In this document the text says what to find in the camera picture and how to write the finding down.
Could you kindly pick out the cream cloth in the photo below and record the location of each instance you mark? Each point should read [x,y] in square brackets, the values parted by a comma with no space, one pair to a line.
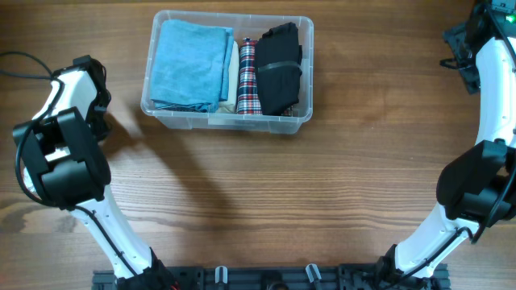
[228,106]

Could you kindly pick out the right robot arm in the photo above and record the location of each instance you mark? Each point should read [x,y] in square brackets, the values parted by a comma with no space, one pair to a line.
[477,189]

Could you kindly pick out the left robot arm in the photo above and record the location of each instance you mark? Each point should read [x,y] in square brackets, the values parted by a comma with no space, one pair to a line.
[59,164]

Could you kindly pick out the red plaid shirt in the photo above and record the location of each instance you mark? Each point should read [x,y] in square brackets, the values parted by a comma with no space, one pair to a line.
[248,101]

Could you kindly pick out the black garment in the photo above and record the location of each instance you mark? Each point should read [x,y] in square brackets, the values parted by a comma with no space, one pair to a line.
[278,59]

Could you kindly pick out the clear plastic storage bin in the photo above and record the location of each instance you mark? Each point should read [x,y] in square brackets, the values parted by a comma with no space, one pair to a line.
[245,26]

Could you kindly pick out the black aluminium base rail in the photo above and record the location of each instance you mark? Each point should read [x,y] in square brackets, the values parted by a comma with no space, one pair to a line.
[345,276]

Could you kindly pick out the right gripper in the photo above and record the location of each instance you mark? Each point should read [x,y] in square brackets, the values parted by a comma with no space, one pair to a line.
[454,36]

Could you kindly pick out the blue denim cloth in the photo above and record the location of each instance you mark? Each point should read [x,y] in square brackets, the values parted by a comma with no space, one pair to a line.
[190,70]

